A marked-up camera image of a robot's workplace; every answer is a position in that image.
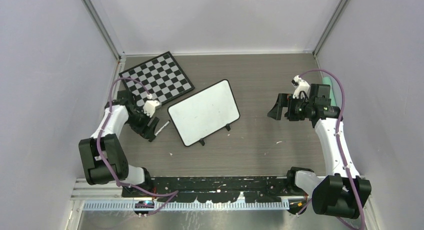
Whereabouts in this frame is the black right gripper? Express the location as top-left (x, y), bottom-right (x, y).
top-left (268, 93), bottom-right (314, 121)

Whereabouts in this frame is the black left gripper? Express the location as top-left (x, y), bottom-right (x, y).
top-left (125, 107), bottom-right (159, 139)

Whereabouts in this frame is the white whiteboard marker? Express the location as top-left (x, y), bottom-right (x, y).
top-left (154, 120), bottom-right (171, 136)

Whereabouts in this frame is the small black-framed whiteboard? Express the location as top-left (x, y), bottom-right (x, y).
top-left (167, 79), bottom-right (241, 147)

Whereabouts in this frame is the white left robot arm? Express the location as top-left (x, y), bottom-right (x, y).
top-left (78, 90), bottom-right (162, 197)

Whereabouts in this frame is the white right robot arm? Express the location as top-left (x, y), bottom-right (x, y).
top-left (267, 84), bottom-right (372, 219)

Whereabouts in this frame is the black white chessboard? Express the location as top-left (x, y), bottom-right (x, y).
top-left (119, 51), bottom-right (195, 107)

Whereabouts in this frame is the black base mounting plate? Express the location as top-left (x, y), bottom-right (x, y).
top-left (121, 176), bottom-right (314, 203)

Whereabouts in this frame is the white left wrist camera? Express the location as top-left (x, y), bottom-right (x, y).
top-left (142, 94), bottom-right (162, 118)

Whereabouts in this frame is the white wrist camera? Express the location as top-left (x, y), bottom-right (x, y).
top-left (142, 94), bottom-right (162, 118)
top-left (291, 75), bottom-right (310, 99)

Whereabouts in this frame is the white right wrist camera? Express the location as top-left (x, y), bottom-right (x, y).
top-left (291, 75), bottom-right (310, 99)

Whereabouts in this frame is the mint green handle tool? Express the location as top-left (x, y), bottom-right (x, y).
top-left (322, 77), bottom-right (338, 106)

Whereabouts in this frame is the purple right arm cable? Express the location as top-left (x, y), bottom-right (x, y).
top-left (298, 69), bottom-right (369, 230)

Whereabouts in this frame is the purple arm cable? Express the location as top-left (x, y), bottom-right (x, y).
top-left (96, 77), bottom-right (180, 216)
top-left (298, 69), bottom-right (369, 230)

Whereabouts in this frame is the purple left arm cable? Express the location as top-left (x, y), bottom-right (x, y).
top-left (96, 77), bottom-right (180, 216)

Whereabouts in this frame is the white slotted cable duct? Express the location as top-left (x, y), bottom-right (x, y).
top-left (82, 199), bottom-right (290, 211)

